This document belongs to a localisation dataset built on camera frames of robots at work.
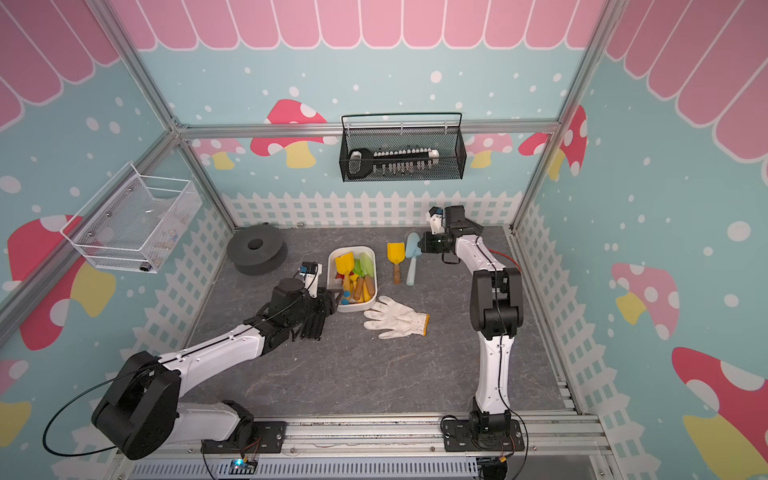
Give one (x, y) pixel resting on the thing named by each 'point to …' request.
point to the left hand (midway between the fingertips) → (336, 294)
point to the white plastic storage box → (333, 282)
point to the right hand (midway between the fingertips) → (420, 242)
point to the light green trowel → (367, 269)
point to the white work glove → (398, 319)
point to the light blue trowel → (412, 252)
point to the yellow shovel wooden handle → (396, 253)
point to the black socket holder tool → (362, 162)
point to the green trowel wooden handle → (359, 285)
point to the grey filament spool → (257, 250)
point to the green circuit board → (242, 467)
